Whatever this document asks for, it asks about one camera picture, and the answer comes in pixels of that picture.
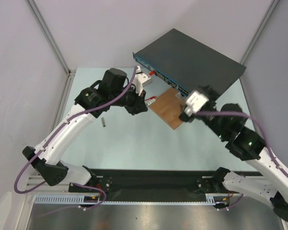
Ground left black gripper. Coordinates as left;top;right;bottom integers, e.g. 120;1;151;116
110;82;148;115

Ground silver SFP module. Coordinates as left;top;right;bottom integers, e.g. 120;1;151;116
101;117;106;127
145;99;156;107

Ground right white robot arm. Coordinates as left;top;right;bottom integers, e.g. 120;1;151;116
179;91;288;222

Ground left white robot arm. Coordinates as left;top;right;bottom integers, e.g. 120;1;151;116
23;66;149;192

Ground wooden board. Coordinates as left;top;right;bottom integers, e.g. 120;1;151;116
149;88;184;130

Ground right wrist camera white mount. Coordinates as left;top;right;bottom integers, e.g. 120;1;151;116
184;91;209;117

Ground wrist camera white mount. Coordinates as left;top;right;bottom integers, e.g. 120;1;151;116
184;91;209;117
132;66;152;96

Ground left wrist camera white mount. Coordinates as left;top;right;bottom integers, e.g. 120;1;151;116
132;66;152;96

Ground red ethernet cable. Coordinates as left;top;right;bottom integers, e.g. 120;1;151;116
145;69;157;101

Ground black network switch blue front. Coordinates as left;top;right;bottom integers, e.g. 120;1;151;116
133;29;246;101

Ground left aluminium frame post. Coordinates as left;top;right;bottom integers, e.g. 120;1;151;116
24;0;75;77

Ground aluminium frame post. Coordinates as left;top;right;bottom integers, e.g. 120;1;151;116
240;0;281;65
24;0;75;77

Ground slotted cable duct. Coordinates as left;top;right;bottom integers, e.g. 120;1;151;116
34;194;229;206

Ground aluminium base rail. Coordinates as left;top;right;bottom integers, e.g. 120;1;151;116
25;175;70;194

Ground right aluminium frame post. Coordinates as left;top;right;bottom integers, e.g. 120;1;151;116
240;0;281;65

